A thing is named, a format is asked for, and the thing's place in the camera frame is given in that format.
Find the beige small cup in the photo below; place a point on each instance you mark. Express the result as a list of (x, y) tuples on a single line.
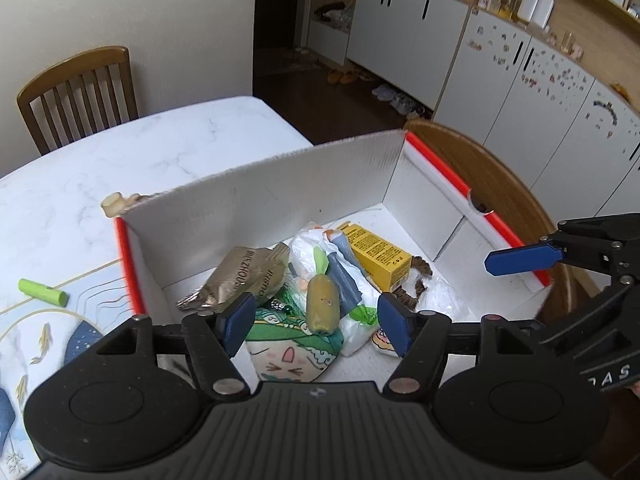
[(114, 205)]

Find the white plastic bag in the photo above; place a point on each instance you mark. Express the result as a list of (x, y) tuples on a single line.
[(442, 300)]

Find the wooden wall shelf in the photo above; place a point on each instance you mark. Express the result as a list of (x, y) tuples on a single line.
[(585, 15)]

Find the dark doormat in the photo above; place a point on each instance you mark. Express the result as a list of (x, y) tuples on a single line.
[(287, 62)]

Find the dark brown twisted snack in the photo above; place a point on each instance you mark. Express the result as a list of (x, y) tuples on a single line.
[(406, 301)]

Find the olive green tube snack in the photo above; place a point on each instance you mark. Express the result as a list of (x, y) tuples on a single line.
[(322, 305)]

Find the foil packet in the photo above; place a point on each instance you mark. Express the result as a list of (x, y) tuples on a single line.
[(240, 275)]

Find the white tissue packet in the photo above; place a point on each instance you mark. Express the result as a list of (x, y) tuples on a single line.
[(305, 250)]

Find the green white plush pouch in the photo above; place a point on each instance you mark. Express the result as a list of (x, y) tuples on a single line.
[(290, 360)]

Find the white canister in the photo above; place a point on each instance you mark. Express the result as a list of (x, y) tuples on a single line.
[(529, 6), (545, 10)]

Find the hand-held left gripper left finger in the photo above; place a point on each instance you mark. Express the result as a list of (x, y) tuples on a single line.
[(237, 322)]

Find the white sneaker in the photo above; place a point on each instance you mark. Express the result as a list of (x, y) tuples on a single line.
[(406, 106)]

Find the white cabinet with stickers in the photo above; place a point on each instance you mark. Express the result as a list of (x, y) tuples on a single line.
[(550, 110)]

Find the white cardboard box red edges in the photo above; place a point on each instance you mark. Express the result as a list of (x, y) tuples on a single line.
[(300, 185)]

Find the round-back wooden chair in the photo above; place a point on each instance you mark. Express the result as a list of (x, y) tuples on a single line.
[(490, 175)]

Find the yellow slipper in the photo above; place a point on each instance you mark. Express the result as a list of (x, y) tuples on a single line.
[(334, 76), (350, 76)]

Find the green cylinder tube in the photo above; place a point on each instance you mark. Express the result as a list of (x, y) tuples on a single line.
[(42, 292)]

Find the white sandal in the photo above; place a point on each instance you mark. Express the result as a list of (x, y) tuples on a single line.
[(385, 92)]

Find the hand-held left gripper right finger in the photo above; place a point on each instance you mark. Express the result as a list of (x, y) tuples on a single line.
[(395, 322)]

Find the yellow carton box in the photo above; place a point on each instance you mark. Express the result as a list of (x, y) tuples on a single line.
[(375, 255)]

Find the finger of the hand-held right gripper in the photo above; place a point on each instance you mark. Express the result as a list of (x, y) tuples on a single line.
[(522, 259)]

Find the wooden dining chair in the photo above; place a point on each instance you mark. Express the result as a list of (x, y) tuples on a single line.
[(75, 65)]

